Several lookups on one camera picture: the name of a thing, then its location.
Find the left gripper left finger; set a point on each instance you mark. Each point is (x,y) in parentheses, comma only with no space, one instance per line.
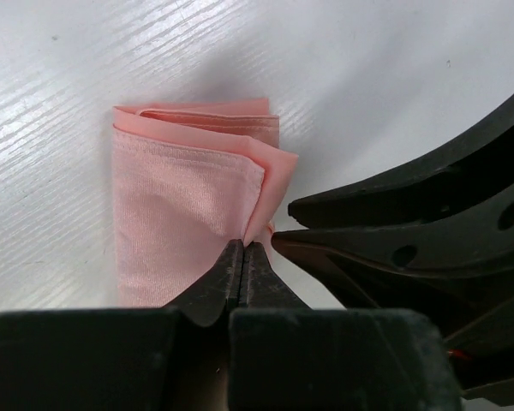
(168,358)

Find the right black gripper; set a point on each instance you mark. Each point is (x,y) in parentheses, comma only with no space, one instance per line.
(458,271)

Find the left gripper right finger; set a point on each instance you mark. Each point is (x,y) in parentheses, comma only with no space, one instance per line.
(353,359)

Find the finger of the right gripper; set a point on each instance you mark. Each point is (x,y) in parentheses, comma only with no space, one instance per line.
(454,177)

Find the pink satin napkin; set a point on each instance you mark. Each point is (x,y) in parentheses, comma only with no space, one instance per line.
(187,178)

